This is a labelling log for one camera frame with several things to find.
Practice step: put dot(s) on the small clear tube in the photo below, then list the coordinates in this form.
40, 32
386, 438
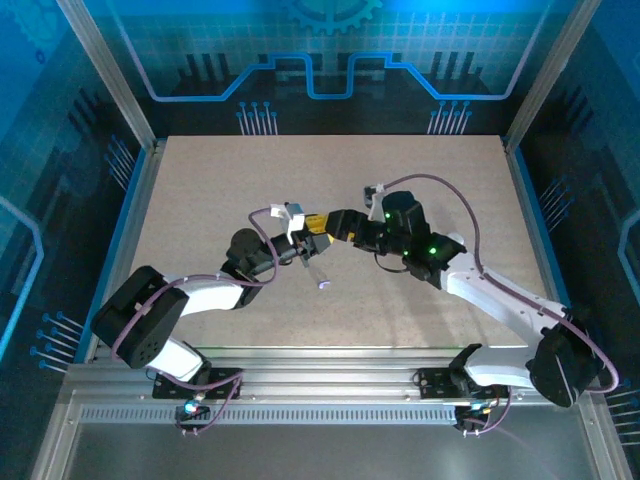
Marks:
326, 284

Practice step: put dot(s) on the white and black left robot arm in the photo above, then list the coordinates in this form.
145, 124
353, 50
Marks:
210, 295

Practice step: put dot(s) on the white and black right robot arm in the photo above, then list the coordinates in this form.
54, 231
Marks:
500, 295

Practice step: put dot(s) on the small LED connector board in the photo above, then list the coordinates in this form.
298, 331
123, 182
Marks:
475, 411
192, 409

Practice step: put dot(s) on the brushed metal panel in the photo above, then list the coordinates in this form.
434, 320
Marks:
325, 455

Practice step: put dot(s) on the aluminium table side rail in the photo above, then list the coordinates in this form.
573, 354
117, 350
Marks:
136, 235
536, 235

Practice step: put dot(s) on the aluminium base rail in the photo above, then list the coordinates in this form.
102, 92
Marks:
325, 375

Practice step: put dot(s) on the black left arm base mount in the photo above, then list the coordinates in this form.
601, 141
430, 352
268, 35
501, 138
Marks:
225, 381

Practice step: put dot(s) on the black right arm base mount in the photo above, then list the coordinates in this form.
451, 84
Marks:
437, 382

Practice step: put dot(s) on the aluminium frame post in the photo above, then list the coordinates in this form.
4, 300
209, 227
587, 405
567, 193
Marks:
550, 75
112, 80

